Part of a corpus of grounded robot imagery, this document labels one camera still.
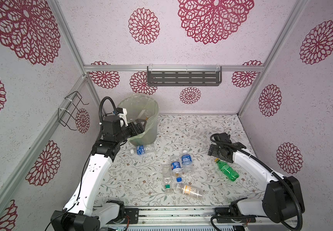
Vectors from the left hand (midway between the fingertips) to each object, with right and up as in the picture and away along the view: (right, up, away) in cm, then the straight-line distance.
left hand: (140, 124), depth 74 cm
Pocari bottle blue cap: (+19, -24, +13) cm, 33 cm away
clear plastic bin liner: (-5, +13, +28) cm, 31 cm away
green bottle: (+49, -27, +11) cm, 57 cm away
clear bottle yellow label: (+26, -36, +4) cm, 45 cm away
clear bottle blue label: (-2, -16, +21) cm, 27 cm away
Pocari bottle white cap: (+26, -23, +15) cm, 37 cm away
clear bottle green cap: (+14, -30, +16) cm, 37 cm away
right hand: (+44, -16, +14) cm, 49 cm away
